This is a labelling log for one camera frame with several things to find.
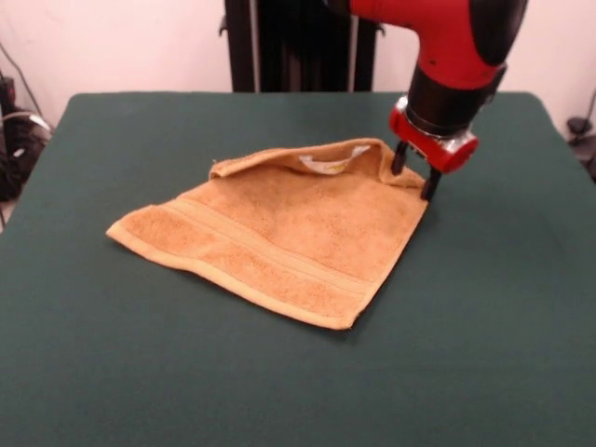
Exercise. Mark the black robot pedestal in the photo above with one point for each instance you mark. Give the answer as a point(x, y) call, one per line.
point(239, 46)

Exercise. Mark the black power brick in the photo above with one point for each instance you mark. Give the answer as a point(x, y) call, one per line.
point(7, 88)

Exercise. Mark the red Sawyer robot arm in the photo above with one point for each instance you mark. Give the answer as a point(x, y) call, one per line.
point(447, 42)

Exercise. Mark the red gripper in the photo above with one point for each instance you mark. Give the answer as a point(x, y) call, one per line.
point(442, 156)

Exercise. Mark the tan terry towel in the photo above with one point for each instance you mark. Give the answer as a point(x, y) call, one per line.
point(279, 233)

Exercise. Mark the black power adapter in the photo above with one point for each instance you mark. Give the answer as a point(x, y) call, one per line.
point(577, 125)

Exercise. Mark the dark green table cloth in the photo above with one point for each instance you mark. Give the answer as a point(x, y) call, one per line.
point(139, 326)

